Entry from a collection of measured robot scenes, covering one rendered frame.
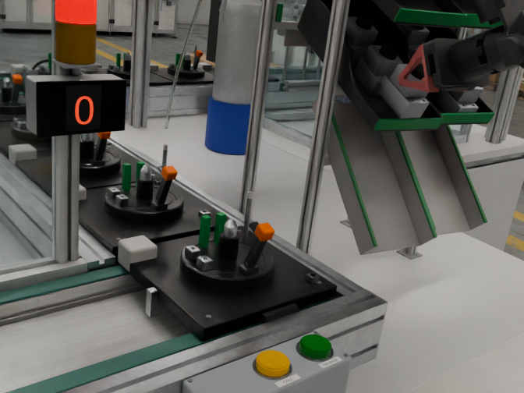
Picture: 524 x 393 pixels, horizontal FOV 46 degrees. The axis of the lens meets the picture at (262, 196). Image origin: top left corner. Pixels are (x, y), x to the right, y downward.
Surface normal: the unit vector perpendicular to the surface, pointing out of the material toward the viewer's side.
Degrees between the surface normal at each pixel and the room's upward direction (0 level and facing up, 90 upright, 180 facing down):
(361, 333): 90
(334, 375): 90
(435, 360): 0
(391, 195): 45
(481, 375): 0
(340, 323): 90
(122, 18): 90
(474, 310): 0
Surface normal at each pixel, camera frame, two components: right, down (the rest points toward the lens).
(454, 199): 0.42, -0.40
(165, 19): 0.59, 0.35
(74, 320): 0.11, -0.93
